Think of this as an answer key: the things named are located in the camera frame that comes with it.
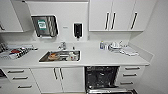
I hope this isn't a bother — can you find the steel paper towel dispenser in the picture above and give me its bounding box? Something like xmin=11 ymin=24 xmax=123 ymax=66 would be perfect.
xmin=30 ymin=14 xmax=60 ymax=39

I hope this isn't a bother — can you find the small white cup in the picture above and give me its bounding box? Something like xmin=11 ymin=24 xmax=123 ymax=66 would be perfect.
xmin=104 ymin=43 xmax=110 ymax=51

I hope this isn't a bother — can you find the blue dish soap bottle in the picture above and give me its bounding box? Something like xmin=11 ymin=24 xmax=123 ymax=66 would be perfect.
xmin=99 ymin=40 xmax=105 ymax=51

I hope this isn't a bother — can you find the white two-door sink cabinet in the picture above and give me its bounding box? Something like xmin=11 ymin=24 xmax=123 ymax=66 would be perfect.
xmin=30 ymin=66 xmax=86 ymax=94

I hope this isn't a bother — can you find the white wall cabinet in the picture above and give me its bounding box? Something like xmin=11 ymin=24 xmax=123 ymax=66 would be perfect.
xmin=0 ymin=0 xmax=25 ymax=34
xmin=88 ymin=0 xmax=158 ymax=33

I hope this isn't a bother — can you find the stainless steel dishwasher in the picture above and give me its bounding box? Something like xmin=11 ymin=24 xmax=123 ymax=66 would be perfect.
xmin=84 ymin=65 xmax=138 ymax=94

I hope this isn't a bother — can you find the orange bowl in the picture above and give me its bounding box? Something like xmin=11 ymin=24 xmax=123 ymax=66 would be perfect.
xmin=47 ymin=53 xmax=60 ymax=62

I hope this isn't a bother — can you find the narrow white drawer unit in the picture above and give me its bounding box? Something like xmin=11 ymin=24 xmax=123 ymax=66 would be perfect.
xmin=115 ymin=65 xmax=146 ymax=89

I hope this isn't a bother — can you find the wide white drawer unit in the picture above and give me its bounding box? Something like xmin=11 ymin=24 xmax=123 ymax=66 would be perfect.
xmin=0 ymin=67 xmax=42 ymax=94

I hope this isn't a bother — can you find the chrome faucet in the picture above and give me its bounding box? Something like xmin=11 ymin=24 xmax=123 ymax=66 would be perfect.
xmin=58 ymin=41 xmax=68 ymax=51

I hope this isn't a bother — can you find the black soap dispenser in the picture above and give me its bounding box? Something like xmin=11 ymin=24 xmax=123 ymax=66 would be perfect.
xmin=73 ymin=22 xmax=84 ymax=41

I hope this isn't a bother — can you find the stainless steel sink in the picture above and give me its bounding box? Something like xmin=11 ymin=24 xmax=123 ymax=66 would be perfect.
xmin=38 ymin=49 xmax=82 ymax=64

